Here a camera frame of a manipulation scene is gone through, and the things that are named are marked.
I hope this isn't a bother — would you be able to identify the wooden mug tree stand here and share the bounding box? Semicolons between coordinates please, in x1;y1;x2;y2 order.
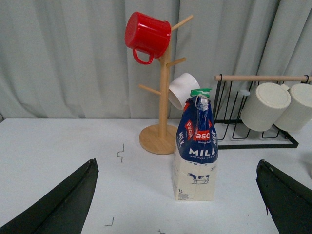
138;15;194;155

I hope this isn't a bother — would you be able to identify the cream smiley face cup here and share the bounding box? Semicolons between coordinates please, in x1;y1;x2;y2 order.
302;153;312;179

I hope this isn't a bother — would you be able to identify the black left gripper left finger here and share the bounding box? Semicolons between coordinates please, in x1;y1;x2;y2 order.
0;159;99;234

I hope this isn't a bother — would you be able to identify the cream ribbed mug left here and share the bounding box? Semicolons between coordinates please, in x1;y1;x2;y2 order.
241;82;291;132

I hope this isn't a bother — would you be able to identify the blue white milk carton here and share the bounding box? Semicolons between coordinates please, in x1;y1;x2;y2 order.
173;88;218;201

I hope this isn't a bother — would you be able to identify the cream ribbed mug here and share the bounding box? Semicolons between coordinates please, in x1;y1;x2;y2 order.
241;82;291;132
274;83;312;132

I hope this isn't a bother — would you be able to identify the white ceramic mug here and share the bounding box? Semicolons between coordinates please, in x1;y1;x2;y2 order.
168;73;200;110

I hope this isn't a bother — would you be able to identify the red enamel mug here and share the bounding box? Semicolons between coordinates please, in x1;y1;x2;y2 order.
124;12;172;65

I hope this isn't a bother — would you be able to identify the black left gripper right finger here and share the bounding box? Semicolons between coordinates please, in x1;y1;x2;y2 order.
256;159;312;234

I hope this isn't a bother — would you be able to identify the black wire rack wooden bar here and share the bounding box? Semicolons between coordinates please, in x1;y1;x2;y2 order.
213;75;312;149

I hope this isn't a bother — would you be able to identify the cream ribbed mug right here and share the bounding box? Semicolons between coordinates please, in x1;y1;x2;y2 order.
274;83;312;132

